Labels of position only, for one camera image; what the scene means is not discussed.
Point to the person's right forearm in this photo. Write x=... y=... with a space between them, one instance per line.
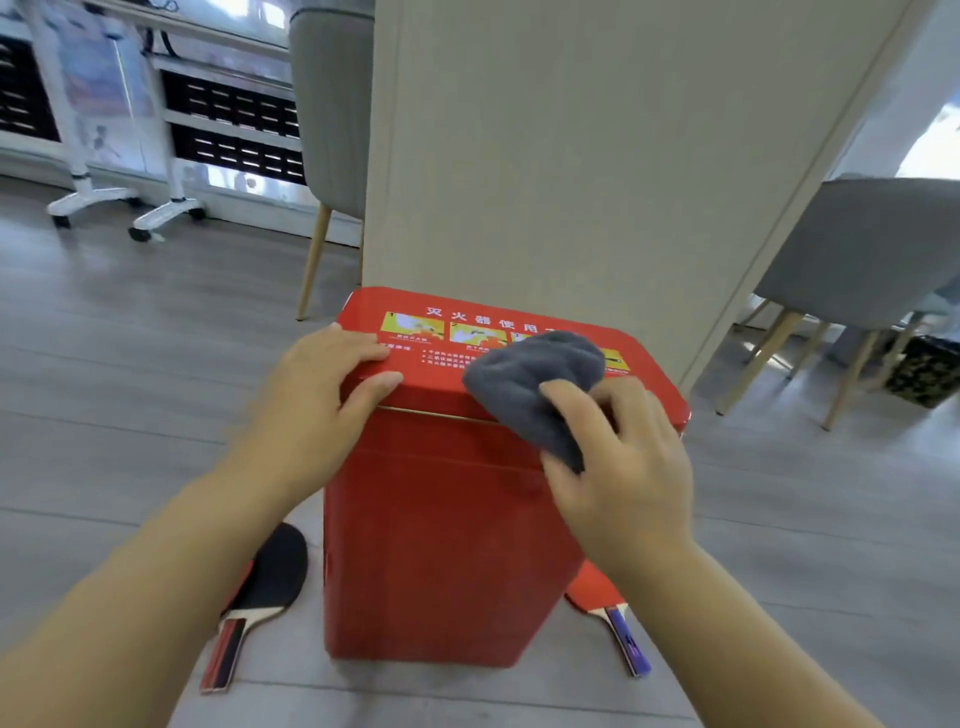
x=735 y=652

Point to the grey chair with wooden legs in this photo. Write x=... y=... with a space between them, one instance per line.
x=330 y=112
x=862 y=247

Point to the person's left hand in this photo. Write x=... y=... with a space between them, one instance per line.
x=307 y=420

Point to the black table tennis paddle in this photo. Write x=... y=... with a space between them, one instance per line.
x=270 y=570

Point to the white folding table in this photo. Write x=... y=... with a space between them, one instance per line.
x=217 y=112
x=52 y=97

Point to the person's left forearm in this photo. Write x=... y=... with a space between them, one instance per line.
x=112 y=607

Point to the red fire extinguisher box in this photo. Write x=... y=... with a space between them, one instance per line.
x=442 y=540

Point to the dark grey cleaning cloth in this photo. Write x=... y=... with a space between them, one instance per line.
x=525 y=382

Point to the black patterned waste bin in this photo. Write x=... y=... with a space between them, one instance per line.
x=926 y=371

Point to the person's right hand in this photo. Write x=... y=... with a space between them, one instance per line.
x=637 y=487

